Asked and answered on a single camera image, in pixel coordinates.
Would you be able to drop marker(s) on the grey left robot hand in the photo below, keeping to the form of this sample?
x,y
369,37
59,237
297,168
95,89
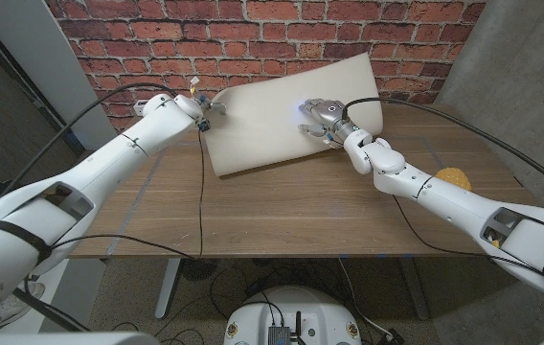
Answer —
x,y
212,106

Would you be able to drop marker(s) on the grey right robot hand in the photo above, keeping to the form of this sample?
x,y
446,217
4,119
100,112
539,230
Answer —
x,y
332,117

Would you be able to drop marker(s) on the cream memory foam sheet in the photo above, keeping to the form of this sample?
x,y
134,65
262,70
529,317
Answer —
x,y
262,129

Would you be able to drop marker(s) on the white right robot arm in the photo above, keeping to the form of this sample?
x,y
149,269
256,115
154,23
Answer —
x,y
444,196

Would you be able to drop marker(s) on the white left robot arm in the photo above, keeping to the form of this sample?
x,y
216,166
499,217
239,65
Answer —
x,y
85,182

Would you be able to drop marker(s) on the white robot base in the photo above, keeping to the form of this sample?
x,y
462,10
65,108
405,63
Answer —
x,y
310,311

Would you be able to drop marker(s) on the yellow plastic bumpy fruit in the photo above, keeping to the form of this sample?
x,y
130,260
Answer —
x,y
456,175

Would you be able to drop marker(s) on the red brick printed backdrop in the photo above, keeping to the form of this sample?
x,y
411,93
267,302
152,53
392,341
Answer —
x,y
253,48

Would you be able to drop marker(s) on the grey tape strip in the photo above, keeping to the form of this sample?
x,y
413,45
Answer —
x,y
432,151
133,207

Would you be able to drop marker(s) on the black round floor device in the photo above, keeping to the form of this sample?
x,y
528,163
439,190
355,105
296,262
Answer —
x,y
197,269

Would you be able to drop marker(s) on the white table leg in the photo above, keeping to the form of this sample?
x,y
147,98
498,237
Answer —
x,y
169,287

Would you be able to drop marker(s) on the grey table leg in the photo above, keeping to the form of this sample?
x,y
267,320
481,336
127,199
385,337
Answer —
x,y
415,292

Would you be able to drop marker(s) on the black antenna stub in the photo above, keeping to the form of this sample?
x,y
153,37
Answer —
x,y
298,326

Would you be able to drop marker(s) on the grey electronics box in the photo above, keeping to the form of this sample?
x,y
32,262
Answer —
x,y
279,335

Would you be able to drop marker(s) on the grey sneaker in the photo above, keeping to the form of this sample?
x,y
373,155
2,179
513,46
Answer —
x,y
18,306

